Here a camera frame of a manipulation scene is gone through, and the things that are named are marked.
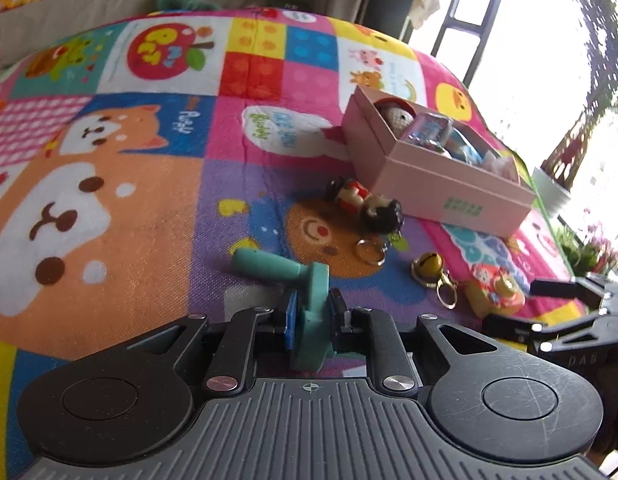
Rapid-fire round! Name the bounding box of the pink card packet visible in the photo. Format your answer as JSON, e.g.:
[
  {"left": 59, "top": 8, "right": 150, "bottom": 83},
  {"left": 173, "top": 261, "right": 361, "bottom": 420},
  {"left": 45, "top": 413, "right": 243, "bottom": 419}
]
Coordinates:
[{"left": 401, "top": 112, "right": 452, "bottom": 143}]

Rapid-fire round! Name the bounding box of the crochet doll with red hat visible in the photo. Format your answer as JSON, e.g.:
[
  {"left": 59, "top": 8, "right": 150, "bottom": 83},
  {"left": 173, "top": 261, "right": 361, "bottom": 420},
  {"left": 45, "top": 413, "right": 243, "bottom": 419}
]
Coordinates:
[{"left": 376, "top": 100, "right": 417, "bottom": 136}]

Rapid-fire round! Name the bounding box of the colourful cartoon play mat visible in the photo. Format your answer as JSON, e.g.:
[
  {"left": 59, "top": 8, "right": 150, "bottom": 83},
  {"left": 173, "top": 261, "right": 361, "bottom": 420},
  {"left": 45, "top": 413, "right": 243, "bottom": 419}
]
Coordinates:
[{"left": 0, "top": 9, "right": 577, "bottom": 480}]

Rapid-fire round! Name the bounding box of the pink cardboard box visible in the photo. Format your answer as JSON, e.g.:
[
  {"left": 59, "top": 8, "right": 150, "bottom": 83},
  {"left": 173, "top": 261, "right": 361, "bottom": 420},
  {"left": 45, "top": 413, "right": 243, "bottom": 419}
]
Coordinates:
[{"left": 341, "top": 85, "right": 537, "bottom": 238}]

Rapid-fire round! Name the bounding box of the black window frame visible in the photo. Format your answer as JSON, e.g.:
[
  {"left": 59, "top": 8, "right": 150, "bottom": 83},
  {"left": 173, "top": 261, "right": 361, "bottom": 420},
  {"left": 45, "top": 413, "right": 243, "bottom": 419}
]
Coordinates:
[{"left": 431, "top": 0, "right": 512, "bottom": 56}]

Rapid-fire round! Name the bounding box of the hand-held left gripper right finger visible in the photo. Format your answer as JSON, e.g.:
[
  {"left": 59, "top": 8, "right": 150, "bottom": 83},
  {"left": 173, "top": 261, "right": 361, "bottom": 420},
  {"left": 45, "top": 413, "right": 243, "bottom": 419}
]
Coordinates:
[{"left": 329, "top": 287, "right": 504, "bottom": 396}]

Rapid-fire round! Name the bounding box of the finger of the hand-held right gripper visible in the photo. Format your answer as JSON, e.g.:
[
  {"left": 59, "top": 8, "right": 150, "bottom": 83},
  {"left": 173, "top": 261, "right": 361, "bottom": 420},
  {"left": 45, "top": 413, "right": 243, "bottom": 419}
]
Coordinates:
[
  {"left": 530, "top": 274, "right": 610, "bottom": 311},
  {"left": 484, "top": 310, "right": 610, "bottom": 351}
]

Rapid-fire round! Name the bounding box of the green leafy plant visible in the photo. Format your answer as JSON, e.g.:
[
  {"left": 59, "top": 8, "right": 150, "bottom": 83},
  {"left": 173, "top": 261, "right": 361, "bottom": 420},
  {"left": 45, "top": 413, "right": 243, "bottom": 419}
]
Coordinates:
[{"left": 559, "top": 225, "right": 618, "bottom": 276}]

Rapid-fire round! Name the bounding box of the gold bell keychain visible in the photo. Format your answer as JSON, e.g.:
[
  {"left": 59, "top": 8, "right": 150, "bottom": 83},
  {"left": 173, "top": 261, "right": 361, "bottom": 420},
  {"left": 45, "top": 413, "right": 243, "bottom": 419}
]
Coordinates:
[{"left": 411, "top": 252, "right": 460, "bottom": 308}]

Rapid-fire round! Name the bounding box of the teal plastic handheld tool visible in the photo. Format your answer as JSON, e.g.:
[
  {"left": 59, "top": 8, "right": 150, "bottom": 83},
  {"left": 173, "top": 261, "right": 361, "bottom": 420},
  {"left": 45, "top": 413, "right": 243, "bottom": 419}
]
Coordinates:
[{"left": 231, "top": 249, "right": 334, "bottom": 375}]

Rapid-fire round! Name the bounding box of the pink and white tissue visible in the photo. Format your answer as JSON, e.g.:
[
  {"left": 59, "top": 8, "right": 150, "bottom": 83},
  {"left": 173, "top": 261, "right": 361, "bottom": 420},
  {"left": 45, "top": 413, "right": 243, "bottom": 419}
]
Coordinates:
[{"left": 481, "top": 155, "right": 520, "bottom": 183}]

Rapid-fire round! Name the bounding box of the white plant pot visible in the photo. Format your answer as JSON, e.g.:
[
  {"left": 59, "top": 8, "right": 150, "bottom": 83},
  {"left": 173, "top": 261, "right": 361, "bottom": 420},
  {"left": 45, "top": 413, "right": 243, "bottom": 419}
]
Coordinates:
[{"left": 531, "top": 166, "right": 574, "bottom": 218}]

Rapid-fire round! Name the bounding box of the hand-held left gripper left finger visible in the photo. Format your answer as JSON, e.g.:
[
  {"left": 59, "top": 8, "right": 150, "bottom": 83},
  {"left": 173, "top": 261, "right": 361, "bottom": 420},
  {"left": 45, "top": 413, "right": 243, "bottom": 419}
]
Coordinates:
[{"left": 116, "top": 292, "right": 302, "bottom": 396}]

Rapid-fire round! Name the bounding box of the hanging cream towel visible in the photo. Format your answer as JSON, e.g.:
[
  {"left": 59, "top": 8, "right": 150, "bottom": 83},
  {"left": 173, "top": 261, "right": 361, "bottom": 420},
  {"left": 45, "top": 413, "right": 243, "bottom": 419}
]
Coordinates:
[{"left": 406, "top": 0, "right": 442, "bottom": 28}]

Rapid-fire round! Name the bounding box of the blue wet wipes pack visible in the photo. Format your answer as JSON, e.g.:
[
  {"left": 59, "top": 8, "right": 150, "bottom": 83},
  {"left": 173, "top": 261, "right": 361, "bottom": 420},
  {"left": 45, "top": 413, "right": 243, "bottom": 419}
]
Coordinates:
[{"left": 441, "top": 127, "right": 494, "bottom": 166}]

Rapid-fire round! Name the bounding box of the tall leafy plant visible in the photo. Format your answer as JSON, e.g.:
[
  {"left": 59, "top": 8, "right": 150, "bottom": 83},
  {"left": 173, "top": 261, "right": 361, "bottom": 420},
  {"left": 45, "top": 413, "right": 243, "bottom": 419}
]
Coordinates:
[{"left": 541, "top": 0, "right": 618, "bottom": 191}]

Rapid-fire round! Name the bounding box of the doll keychain with ring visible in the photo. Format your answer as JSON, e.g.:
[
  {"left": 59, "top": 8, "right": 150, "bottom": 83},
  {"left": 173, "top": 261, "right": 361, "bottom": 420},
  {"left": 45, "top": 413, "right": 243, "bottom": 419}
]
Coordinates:
[{"left": 325, "top": 177, "right": 406, "bottom": 267}]

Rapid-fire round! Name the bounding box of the teal cloth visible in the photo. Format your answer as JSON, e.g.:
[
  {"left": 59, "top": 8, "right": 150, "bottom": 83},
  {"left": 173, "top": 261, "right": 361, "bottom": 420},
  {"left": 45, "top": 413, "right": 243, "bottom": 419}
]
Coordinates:
[{"left": 154, "top": 0, "right": 210, "bottom": 13}]

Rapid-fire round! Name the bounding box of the yellow camera toy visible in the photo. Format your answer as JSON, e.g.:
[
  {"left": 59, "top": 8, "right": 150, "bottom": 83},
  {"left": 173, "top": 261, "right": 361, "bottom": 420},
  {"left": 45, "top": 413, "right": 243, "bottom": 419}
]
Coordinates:
[{"left": 464, "top": 262, "right": 526, "bottom": 318}]

